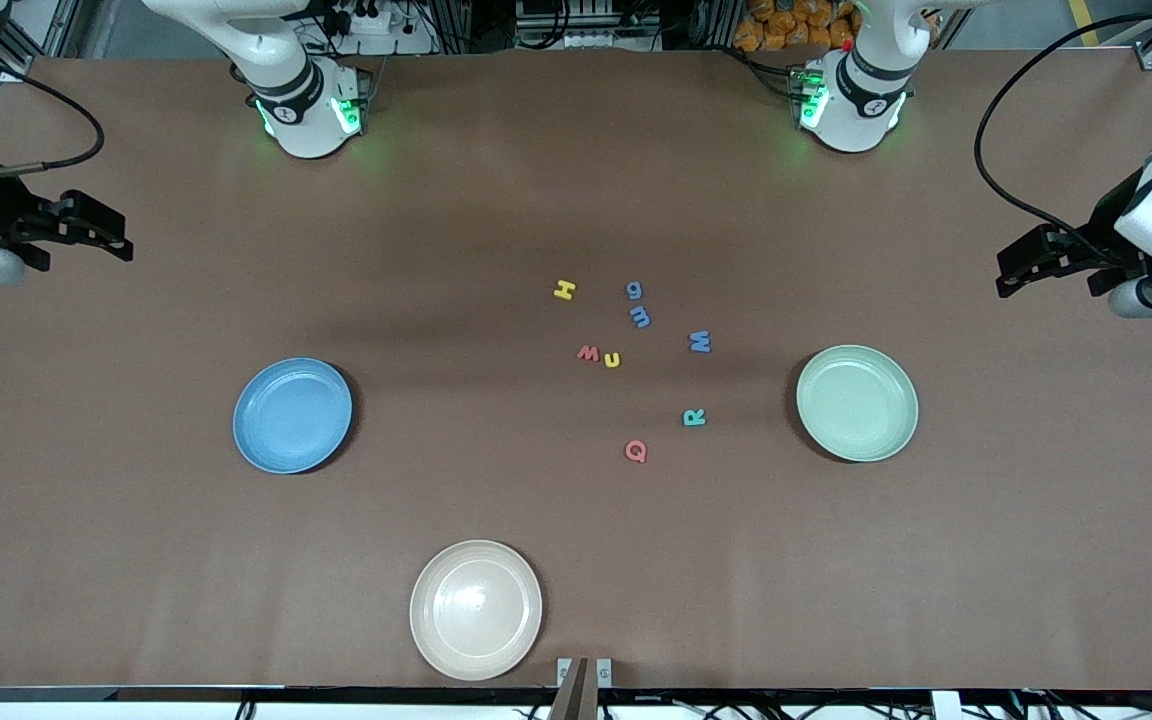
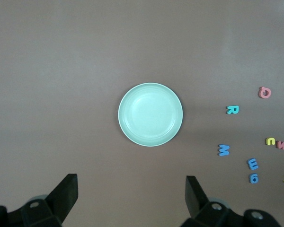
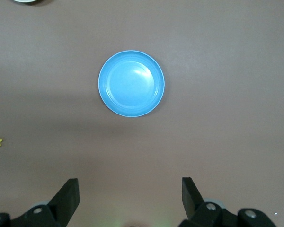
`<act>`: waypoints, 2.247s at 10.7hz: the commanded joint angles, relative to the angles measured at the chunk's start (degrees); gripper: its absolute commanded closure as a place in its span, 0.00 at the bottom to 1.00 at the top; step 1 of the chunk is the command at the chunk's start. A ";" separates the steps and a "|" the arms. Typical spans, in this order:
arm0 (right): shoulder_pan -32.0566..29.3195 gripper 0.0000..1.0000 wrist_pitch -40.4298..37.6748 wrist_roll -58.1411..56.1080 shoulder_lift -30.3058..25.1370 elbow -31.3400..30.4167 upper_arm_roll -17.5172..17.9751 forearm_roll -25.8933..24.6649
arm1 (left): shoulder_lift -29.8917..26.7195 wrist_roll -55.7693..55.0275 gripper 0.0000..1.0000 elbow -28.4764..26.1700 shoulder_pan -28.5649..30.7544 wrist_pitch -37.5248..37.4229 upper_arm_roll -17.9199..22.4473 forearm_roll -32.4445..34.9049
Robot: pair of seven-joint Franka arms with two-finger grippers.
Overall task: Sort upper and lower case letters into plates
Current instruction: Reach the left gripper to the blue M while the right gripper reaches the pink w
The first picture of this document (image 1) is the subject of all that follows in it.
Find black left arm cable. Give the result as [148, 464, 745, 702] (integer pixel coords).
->
[973, 8, 1152, 263]

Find beige plate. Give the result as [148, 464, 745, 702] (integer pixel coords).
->
[409, 540, 544, 682]

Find black equipment rack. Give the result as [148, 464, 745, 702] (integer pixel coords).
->
[511, 0, 667, 51]

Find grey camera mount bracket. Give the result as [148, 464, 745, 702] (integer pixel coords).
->
[548, 656, 615, 720]

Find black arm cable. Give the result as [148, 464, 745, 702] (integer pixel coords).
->
[0, 50, 107, 181]
[973, 8, 1152, 263]

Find orange bags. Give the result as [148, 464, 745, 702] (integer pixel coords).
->
[733, 0, 862, 53]

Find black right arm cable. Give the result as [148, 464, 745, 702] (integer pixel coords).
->
[0, 50, 107, 181]

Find blue plate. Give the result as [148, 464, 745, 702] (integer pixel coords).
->
[232, 357, 354, 475]

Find green plate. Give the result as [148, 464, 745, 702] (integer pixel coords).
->
[796, 344, 920, 464]

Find white power strip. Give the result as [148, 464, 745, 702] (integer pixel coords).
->
[321, 0, 437, 56]

